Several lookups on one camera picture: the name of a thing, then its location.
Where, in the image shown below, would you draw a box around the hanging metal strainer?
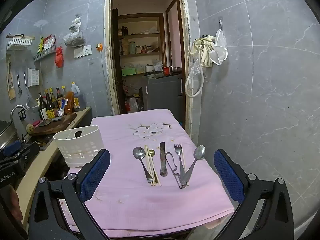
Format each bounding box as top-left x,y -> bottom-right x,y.
23,71 -> 39,112

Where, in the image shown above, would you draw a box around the hanging wooden board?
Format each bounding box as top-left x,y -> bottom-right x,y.
6,61 -> 16,100

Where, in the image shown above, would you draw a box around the dark yellow label bottle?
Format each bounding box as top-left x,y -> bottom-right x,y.
44,89 -> 56,119

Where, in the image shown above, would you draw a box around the white wall socket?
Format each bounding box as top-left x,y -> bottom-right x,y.
74,44 -> 92,59

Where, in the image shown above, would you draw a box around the person's left hand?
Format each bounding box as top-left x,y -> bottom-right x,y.
7,186 -> 24,221

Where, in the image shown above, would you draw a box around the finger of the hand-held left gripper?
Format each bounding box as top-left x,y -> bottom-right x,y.
10,142 -> 40,167
1,140 -> 22,157

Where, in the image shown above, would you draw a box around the dark sauce bottle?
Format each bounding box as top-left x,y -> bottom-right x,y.
37,92 -> 48,121

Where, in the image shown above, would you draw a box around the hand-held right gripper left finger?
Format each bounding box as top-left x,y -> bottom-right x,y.
28,149 -> 111,240

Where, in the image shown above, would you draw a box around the large silver spoon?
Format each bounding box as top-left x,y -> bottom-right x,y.
133,147 -> 154,183

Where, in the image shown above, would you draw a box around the silver fork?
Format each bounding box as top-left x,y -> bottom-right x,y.
174,144 -> 186,180

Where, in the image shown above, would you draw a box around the beige kitchen counter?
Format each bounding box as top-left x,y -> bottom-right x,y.
14,106 -> 92,221

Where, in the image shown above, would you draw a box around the white basket wall shelf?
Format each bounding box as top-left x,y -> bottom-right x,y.
6,35 -> 33,51

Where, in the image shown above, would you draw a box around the clear plastic bag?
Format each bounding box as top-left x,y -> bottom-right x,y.
185,54 -> 206,98

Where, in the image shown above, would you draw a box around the worn cream door frame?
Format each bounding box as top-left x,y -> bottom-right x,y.
103,0 -> 201,136

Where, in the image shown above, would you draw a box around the pink floral tablecloth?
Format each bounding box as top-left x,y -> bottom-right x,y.
59,109 -> 235,232

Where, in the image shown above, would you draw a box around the silver table knife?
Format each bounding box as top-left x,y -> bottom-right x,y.
159,142 -> 168,177

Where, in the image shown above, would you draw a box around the round wooden cutting board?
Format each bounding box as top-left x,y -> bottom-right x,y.
29,112 -> 78,136

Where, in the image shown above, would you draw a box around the chrome faucet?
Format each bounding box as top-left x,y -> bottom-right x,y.
10,105 -> 28,128

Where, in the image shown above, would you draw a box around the metal pot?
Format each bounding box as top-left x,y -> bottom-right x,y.
0,120 -> 18,151

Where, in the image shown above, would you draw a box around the grey cabinet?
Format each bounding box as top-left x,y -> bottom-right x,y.
141,73 -> 183,124

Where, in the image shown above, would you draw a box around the small gold spoon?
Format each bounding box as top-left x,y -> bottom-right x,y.
148,149 -> 158,183

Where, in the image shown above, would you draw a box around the hanging clear plastic bags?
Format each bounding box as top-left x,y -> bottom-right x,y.
62,13 -> 85,48

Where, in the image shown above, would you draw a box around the brown wooden shelf unit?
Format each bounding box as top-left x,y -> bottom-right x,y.
115,13 -> 167,77

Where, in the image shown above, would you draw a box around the red plastic bag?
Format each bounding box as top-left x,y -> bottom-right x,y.
55,46 -> 64,68

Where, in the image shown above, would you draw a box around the metal spice rack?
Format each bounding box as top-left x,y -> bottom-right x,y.
33,43 -> 57,62

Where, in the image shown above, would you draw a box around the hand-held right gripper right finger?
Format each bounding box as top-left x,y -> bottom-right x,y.
213,149 -> 295,240

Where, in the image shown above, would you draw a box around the white mesh bag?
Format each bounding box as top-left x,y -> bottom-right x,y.
209,28 -> 229,66

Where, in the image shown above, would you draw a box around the cream rubber gloves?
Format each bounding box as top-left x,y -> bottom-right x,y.
190,35 -> 217,68

